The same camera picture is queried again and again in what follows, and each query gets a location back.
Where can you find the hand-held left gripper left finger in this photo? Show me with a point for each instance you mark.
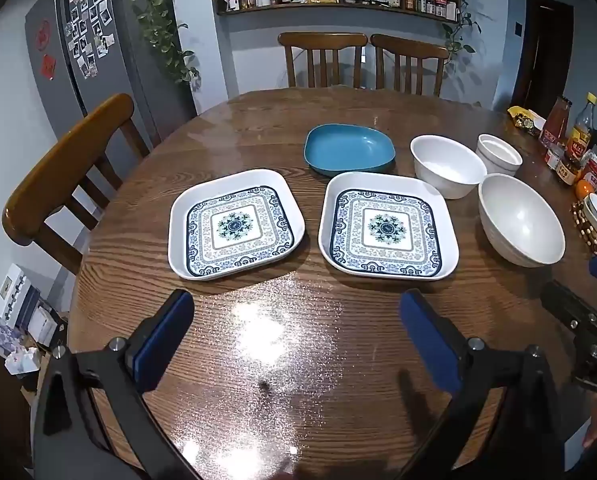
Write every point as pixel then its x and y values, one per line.
pixel 163 340

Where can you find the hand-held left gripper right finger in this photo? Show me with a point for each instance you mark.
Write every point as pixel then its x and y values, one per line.
pixel 428 340

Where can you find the large white bowl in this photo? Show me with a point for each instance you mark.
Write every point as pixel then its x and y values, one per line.
pixel 521 220

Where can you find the blue patterned square plate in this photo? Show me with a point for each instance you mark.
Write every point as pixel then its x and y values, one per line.
pixel 388 227
pixel 236 225

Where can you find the small white ribbed bowl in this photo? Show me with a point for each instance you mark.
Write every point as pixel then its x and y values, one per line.
pixel 498 152

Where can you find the medium white bowl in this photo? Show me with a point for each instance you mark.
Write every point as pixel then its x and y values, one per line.
pixel 446 165

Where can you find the plain blue square plate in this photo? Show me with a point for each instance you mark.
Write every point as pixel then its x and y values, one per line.
pixel 348 147

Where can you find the person's right hand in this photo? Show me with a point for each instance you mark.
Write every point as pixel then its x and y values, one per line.
pixel 593 427

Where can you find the orange fruit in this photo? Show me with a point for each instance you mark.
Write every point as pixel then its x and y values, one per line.
pixel 584 189

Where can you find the red-labelled jar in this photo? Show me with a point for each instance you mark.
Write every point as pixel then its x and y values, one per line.
pixel 594 170

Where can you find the dark-lidded sauce jar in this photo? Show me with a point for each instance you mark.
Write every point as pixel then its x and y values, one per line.
pixel 567 171

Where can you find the white-lidded jar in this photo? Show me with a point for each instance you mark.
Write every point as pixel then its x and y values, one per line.
pixel 554 156

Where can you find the pile of boxes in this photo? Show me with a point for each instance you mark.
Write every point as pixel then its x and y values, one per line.
pixel 33 327

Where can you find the yellow-capped clear bottle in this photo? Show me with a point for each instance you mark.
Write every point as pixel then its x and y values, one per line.
pixel 581 135

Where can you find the red sauce bottle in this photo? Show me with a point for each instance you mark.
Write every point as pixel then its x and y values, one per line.
pixel 554 125

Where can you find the yellow snack packet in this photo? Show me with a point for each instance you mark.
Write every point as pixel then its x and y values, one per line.
pixel 524 119

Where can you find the wooden chair with curved back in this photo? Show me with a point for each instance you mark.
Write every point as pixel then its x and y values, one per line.
pixel 63 160

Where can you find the dark wooden door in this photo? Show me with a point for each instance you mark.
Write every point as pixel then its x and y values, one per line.
pixel 543 55

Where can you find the grey refrigerator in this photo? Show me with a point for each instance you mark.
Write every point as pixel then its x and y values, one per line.
pixel 128 60

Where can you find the small-leaved trailing green plant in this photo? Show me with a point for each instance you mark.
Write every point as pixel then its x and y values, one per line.
pixel 461 25

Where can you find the wooden slat-back chair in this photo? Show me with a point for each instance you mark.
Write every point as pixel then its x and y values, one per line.
pixel 323 42
pixel 408 47

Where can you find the red paper decoration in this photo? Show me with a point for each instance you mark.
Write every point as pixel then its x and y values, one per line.
pixel 48 67
pixel 43 35

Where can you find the long trailing green plant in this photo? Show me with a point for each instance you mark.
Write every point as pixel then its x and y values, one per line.
pixel 168 25

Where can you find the cluster of photo magnets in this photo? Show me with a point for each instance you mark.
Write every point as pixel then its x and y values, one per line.
pixel 88 20

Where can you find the black wall switch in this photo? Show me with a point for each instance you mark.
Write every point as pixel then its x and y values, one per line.
pixel 518 28

